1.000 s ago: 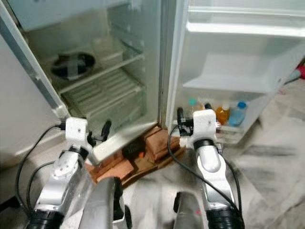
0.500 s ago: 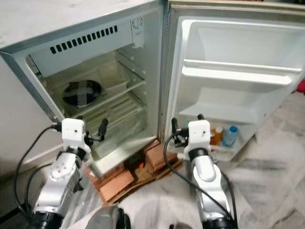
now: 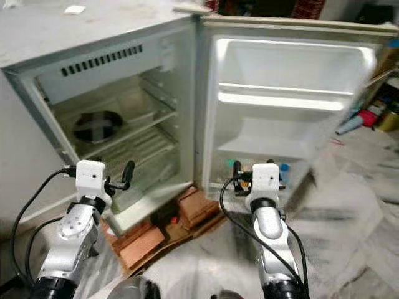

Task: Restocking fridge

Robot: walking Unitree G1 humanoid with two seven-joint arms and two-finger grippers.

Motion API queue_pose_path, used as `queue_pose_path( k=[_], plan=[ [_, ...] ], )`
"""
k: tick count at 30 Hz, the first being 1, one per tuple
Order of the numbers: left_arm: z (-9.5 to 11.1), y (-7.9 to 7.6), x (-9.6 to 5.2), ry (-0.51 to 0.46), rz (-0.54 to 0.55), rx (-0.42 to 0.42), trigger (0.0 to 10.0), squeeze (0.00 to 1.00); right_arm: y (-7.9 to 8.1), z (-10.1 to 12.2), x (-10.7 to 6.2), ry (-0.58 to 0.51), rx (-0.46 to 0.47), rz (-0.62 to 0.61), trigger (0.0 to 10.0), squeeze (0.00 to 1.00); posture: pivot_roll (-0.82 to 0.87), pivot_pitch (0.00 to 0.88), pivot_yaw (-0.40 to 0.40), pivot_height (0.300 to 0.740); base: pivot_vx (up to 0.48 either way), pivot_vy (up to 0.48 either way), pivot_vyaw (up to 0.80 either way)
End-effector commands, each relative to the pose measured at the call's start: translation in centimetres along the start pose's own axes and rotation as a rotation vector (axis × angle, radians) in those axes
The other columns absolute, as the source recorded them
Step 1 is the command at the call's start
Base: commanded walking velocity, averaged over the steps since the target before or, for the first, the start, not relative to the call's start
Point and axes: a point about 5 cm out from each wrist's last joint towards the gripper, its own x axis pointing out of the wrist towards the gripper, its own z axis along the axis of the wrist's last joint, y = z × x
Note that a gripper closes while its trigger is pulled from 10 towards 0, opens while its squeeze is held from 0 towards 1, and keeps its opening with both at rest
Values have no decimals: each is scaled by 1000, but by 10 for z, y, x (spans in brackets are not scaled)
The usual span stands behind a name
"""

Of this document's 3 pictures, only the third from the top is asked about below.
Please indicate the yellow container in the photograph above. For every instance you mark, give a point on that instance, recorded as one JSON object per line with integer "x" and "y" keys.
{"x": 389, "y": 118}

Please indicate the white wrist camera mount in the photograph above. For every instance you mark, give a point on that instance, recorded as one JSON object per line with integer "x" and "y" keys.
{"x": 265, "y": 179}
{"x": 91, "y": 178}

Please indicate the white door shelf rail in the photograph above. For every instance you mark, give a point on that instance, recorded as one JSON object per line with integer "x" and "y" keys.
{"x": 283, "y": 98}

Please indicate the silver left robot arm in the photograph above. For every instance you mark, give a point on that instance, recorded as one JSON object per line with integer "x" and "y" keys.
{"x": 72, "y": 243}

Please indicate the red brick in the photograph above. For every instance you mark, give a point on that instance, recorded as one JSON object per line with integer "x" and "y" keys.
{"x": 201, "y": 205}
{"x": 140, "y": 246}

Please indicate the red container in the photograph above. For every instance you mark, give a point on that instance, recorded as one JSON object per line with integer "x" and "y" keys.
{"x": 366, "y": 117}

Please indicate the blue capped bottle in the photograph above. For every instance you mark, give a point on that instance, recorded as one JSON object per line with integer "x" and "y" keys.
{"x": 285, "y": 175}

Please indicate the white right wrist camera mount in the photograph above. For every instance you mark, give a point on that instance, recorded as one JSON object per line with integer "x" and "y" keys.
{"x": 265, "y": 179}

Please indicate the white fridge door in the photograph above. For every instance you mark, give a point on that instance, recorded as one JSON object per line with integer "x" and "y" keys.
{"x": 280, "y": 62}

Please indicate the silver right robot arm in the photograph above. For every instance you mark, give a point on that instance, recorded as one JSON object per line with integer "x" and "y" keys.
{"x": 277, "y": 249}

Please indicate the wide clear fridge shelf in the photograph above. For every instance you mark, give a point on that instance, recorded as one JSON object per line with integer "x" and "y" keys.
{"x": 143, "y": 109}

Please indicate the small white fridge body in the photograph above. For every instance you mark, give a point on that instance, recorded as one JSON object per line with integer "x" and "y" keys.
{"x": 75, "y": 31}

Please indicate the light blue tube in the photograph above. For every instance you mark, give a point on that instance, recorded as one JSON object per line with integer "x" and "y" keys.
{"x": 349, "y": 124}

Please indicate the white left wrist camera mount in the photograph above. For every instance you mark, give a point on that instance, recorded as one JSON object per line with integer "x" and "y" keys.
{"x": 91, "y": 178}

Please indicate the small white flat packet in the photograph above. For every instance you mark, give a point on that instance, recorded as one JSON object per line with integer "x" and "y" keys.
{"x": 75, "y": 9}

